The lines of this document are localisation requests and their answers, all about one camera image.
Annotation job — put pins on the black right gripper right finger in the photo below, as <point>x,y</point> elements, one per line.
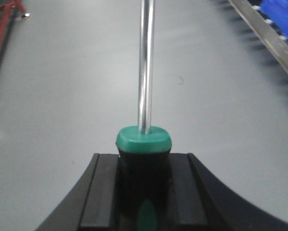
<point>203,203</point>

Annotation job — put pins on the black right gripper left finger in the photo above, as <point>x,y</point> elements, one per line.
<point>91,204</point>

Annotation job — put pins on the green black screwdriver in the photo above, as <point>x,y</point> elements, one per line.
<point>143,148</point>

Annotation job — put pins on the metal shelf rack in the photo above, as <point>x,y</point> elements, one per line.
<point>274,42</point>

